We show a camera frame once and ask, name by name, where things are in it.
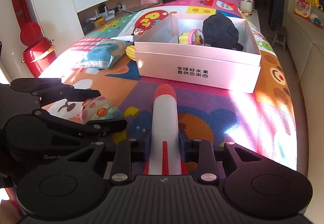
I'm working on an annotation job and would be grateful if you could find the red and white foam rocket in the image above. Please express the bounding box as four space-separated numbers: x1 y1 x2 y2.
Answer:
144 84 188 175

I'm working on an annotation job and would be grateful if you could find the blue and white tissue pack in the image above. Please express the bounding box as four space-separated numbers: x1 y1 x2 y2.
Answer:
74 39 132 70

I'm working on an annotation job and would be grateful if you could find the yellow plastic corn toy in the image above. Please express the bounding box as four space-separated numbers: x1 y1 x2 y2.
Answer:
125 45 136 61

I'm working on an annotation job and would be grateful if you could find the pink and yellow toy clock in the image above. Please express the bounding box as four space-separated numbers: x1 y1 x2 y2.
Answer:
178 29 204 46

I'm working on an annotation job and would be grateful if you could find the black plush cat toy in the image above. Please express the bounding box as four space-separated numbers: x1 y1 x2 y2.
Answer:
202 14 244 51

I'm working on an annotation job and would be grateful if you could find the red trash can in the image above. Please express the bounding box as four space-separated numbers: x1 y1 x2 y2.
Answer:
19 21 58 78

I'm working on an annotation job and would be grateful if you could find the colourful cartoon play mat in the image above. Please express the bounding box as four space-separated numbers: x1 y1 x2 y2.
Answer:
42 0 297 169

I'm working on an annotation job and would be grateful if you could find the pink cardboard gift box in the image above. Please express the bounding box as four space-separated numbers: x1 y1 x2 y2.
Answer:
134 13 261 93

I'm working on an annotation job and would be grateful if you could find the small wooden stool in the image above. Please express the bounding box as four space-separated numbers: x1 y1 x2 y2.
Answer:
272 25 287 50

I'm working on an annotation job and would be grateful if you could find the white tissue holder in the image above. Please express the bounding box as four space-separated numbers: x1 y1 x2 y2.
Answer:
239 0 255 13

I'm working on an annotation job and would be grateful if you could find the beige sofa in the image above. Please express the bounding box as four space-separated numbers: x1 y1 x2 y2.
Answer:
282 0 324 189

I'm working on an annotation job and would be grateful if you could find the small doll plush on sofa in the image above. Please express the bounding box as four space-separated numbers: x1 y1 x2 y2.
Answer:
309 13 323 29

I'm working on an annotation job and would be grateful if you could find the colourful gift bag on sofa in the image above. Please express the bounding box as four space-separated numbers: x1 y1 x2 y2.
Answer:
294 0 311 20

